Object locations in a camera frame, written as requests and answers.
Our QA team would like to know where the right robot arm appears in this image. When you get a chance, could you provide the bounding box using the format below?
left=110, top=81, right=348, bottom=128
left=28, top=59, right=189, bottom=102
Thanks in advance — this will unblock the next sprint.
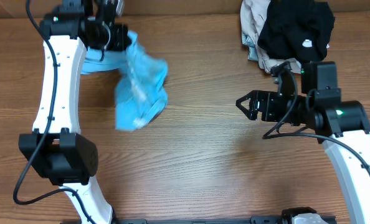
left=235, top=62, right=370, bottom=223

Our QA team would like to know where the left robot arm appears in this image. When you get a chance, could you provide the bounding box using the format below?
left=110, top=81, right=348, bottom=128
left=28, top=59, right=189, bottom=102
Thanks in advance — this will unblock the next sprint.
left=18, top=0, right=131, bottom=223

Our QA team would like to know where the light blue t-shirt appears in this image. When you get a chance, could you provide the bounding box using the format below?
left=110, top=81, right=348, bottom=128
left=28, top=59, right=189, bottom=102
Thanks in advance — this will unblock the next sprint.
left=82, top=30, right=169, bottom=131

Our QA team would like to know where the beige garment in pile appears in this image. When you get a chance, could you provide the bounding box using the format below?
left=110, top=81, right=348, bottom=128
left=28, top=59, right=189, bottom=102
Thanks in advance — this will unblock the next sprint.
left=240, top=0, right=301, bottom=73

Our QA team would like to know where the black garment on pile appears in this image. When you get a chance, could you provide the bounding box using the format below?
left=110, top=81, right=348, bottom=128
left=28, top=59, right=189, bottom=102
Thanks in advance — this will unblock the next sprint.
left=258, top=0, right=335, bottom=63

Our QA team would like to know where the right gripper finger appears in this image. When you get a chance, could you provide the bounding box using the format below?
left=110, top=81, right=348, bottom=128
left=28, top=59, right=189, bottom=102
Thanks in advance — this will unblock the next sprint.
left=235, top=90, right=259, bottom=108
left=239, top=104, right=260, bottom=120

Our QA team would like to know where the light denim garment in pile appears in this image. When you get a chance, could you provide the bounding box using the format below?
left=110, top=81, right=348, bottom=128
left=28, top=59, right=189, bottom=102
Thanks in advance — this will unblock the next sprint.
left=242, top=32, right=259, bottom=62

